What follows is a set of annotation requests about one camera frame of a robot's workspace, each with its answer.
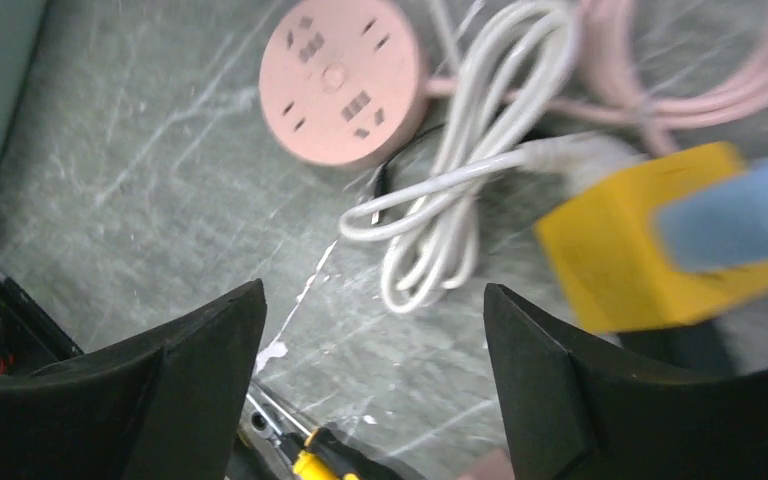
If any white coiled power cable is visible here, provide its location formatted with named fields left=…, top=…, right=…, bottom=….
left=338, top=0, right=644, bottom=316

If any pink coiled power cable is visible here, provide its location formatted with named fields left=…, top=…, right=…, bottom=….
left=423, top=0, right=768, bottom=157

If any black plug on cube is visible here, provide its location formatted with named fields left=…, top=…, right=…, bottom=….
left=617, top=318, right=738, bottom=376

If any yellow cube socket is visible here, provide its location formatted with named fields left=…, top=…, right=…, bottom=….
left=535, top=142, right=768, bottom=334

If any round pink power socket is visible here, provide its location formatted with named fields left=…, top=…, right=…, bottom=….
left=258, top=0, right=429, bottom=168

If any black adapter with cable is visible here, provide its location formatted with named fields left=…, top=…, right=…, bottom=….
left=369, top=122, right=446, bottom=200

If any large black yellow screwdriver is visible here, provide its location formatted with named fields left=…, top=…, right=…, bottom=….
left=246, top=383, right=404, bottom=480

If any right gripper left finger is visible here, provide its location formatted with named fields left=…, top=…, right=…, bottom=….
left=0, top=280, right=267, bottom=479

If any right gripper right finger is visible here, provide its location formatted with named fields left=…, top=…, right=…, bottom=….
left=483, top=284, right=768, bottom=479

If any blue usb charger plug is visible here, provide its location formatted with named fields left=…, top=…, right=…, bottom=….
left=656, top=157, right=768, bottom=273

